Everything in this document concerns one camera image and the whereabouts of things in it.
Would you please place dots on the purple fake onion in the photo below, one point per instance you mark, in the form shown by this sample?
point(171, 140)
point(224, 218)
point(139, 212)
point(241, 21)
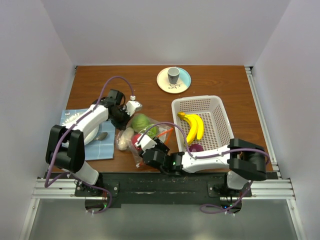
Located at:
point(196, 148)

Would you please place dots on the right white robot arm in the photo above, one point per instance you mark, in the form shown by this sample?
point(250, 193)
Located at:
point(245, 161)

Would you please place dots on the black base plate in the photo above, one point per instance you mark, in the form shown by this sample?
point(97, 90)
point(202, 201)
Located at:
point(115, 189)

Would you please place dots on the aluminium frame rail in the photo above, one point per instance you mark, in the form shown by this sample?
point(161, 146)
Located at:
point(271, 189)

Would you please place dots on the green fake cabbage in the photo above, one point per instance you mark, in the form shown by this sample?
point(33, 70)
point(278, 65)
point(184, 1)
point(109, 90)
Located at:
point(140, 122)

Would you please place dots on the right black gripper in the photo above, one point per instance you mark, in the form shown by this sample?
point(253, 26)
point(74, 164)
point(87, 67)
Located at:
point(160, 145)

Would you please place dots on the pastel ceramic plate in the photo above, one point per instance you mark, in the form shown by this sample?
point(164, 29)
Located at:
point(183, 82)

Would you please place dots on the white plastic basket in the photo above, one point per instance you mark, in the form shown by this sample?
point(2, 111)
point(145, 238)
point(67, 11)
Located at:
point(204, 121)

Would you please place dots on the grey ceramic cup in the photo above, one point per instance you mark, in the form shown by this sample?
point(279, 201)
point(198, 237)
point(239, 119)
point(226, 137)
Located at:
point(173, 74)

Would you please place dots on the white fake garlic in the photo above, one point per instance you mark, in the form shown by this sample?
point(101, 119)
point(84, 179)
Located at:
point(124, 138)

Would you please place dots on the clear orange zip bag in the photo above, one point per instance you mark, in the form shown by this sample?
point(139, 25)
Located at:
point(165, 132)

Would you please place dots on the red fake apple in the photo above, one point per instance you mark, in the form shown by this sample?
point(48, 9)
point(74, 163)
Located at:
point(134, 140)

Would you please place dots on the yellow fake banana bunch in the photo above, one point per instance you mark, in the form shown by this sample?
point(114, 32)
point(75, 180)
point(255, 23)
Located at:
point(196, 126)

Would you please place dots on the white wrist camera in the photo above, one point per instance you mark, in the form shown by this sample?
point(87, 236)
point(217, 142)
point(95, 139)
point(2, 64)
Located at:
point(144, 142)
point(131, 107)

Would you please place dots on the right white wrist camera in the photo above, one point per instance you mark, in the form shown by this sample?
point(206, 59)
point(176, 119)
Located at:
point(144, 142)

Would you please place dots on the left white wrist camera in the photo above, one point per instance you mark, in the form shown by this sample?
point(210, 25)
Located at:
point(131, 107)

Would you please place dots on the metal spoon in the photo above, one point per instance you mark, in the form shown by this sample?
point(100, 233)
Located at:
point(101, 136)

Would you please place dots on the white bowl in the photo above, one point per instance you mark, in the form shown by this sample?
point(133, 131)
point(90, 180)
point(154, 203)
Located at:
point(90, 137)

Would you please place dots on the green fake starfruit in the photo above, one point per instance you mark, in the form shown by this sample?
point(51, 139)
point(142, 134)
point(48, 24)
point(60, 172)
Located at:
point(153, 132)

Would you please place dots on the blue checked cloth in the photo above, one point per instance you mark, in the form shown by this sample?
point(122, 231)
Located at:
point(95, 150)

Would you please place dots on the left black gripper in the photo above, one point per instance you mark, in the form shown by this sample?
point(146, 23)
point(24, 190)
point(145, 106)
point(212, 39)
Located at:
point(122, 125)

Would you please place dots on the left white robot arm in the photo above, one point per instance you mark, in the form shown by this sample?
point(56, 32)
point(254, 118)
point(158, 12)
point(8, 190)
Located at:
point(66, 144)

